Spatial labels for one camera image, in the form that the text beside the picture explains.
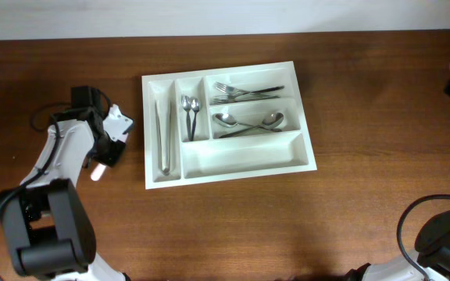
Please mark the small silver teaspoon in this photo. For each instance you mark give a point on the small silver teaspoon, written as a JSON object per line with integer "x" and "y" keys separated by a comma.
{"x": 186, "y": 106}
{"x": 195, "y": 107}

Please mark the white plastic knife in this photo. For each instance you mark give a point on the white plastic knife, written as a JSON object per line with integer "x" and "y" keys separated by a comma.
{"x": 98, "y": 172}

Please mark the silver fork dark handle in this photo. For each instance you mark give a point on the silver fork dark handle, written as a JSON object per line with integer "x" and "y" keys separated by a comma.
{"x": 233, "y": 91}

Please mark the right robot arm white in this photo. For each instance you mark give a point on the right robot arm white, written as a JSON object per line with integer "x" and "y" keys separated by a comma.
{"x": 430, "y": 258}

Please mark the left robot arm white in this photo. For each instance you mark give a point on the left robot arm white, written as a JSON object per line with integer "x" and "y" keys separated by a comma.
{"x": 47, "y": 230}

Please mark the metal kitchen tongs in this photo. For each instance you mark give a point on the metal kitchen tongs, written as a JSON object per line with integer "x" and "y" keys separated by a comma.
{"x": 163, "y": 112}

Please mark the white cutlery tray organizer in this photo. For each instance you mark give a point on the white cutlery tray organizer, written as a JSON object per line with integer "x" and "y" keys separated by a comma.
{"x": 209, "y": 158}

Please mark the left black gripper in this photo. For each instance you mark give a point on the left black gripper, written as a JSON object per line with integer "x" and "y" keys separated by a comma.
{"x": 112, "y": 158}

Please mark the large silver spoon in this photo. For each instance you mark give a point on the large silver spoon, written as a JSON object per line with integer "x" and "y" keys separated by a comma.
{"x": 237, "y": 133}
{"x": 271, "y": 122}

